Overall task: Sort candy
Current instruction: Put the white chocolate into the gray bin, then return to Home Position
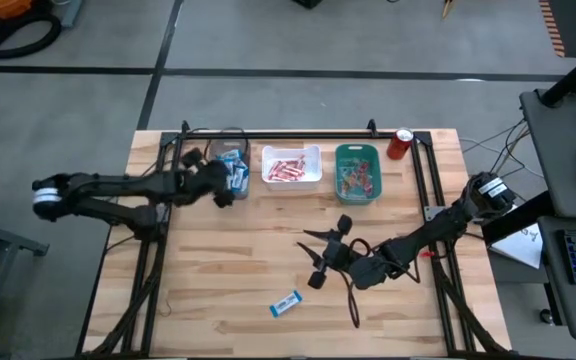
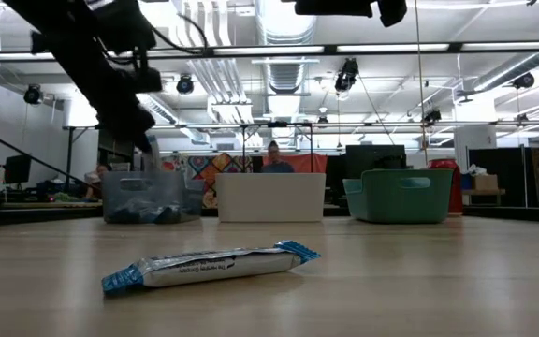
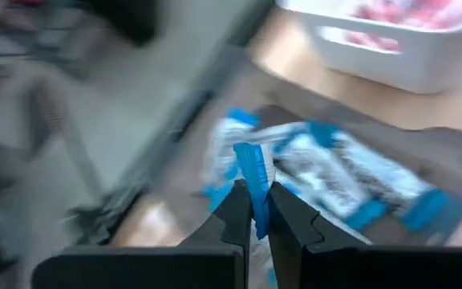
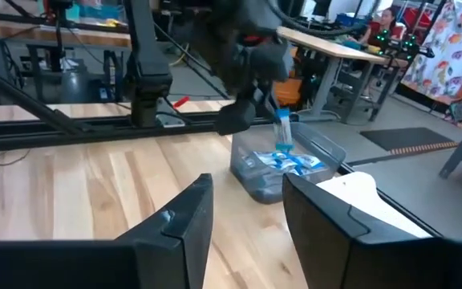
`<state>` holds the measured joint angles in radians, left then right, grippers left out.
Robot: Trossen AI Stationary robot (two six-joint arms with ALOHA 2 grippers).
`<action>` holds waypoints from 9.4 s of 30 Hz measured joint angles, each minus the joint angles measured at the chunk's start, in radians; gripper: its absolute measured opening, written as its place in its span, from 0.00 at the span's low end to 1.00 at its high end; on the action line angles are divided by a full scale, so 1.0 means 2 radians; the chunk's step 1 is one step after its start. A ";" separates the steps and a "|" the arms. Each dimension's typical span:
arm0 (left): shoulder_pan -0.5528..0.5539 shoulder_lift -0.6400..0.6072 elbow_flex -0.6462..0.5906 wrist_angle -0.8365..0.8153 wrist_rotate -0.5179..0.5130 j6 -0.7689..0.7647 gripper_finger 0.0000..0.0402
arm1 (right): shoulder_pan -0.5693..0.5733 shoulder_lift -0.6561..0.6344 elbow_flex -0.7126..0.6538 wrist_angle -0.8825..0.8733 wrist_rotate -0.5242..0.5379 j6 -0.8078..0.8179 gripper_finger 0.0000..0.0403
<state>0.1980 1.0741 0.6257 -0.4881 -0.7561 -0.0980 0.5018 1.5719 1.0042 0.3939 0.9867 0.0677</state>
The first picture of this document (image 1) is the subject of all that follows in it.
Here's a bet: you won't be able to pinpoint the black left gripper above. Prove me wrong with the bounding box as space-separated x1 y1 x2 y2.
175 147 237 211

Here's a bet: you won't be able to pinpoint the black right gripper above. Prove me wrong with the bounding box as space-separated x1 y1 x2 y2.
295 213 357 291

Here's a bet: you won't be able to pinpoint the teal plastic bin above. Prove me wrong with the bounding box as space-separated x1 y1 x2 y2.
334 143 384 206

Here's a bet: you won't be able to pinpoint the white plastic bin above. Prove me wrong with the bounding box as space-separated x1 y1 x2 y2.
260 144 324 192

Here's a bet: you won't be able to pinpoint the red soda can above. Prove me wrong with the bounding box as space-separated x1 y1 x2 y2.
386 127 415 162

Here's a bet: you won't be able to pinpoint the black desk leg bar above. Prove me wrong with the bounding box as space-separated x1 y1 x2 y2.
481 189 554 246

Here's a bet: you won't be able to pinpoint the white paper sheet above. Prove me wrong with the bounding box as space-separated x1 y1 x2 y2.
489 201 545 271

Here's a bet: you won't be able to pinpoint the grey metal cart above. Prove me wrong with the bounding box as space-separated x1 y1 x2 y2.
0 199 51 360

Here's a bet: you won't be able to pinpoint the dark grey desk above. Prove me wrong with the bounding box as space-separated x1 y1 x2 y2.
519 88 576 342

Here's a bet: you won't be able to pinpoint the orange vacuum cleaner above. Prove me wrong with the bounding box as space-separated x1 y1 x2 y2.
0 0 35 20

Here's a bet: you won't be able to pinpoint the black diagonal stand pole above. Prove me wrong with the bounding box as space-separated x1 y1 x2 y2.
539 42 576 109

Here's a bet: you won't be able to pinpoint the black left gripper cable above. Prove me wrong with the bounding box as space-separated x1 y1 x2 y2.
201 126 250 161

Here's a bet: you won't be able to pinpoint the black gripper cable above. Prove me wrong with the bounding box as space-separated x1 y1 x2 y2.
201 126 250 161
337 237 422 330

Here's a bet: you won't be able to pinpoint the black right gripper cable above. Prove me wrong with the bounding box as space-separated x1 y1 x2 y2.
337 237 422 330

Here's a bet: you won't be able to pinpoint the black aluminium table frame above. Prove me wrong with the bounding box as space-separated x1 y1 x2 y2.
75 128 514 359

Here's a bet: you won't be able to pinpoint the black vacuum hose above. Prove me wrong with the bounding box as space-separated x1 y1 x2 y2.
0 12 63 60

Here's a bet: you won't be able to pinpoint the grey floor cables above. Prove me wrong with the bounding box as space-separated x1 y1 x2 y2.
460 117 544 181

